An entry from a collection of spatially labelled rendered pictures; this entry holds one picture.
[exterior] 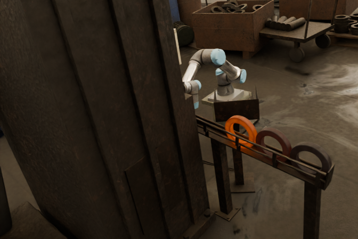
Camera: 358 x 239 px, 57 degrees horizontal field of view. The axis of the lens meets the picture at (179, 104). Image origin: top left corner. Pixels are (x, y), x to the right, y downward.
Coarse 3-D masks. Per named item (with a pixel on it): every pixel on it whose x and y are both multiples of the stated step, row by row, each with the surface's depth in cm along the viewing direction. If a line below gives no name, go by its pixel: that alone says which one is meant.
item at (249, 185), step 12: (216, 108) 197; (228, 108) 196; (240, 108) 195; (252, 108) 194; (216, 120) 201; (240, 156) 221; (240, 168) 226; (240, 180) 231; (252, 180) 234; (240, 192) 227
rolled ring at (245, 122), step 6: (228, 120) 172; (234, 120) 168; (240, 120) 165; (246, 120) 165; (228, 126) 174; (246, 126) 164; (252, 126) 164; (252, 132) 163; (234, 138) 175; (252, 138) 165; (234, 144) 176; (246, 144) 170; (252, 144) 167
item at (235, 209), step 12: (216, 144) 187; (216, 156) 192; (216, 168) 197; (228, 168) 198; (216, 180) 202; (228, 180) 202; (228, 192) 205; (312, 192) 155; (228, 204) 208; (312, 204) 158; (228, 216) 208; (312, 216) 162; (312, 228) 165
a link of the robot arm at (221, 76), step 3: (219, 69) 281; (216, 72) 280; (219, 72) 277; (222, 72) 276; (216, 75) 281; (219, 75) 278; (222, 75) 278; (225, 75) 276; (219, 78) 280; (222, 78) 278; (225, 78) 277; (219, 81) 282; (222, 81) 280; (225, 81) 280; (228, 81) 278; (219, 84) 283; (222, 84) 282; (225, 84) 281
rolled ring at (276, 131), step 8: (264, 128) 161; (272, 128) 157; (256, 136) 164; (264, 136) 160; (272, 136) 156; (280, 136) 153; (264, 144) 166; (280, 144) 155; (288, 144) 153; (264, 152) 164; (288, 152) 153; (280, 160) 159
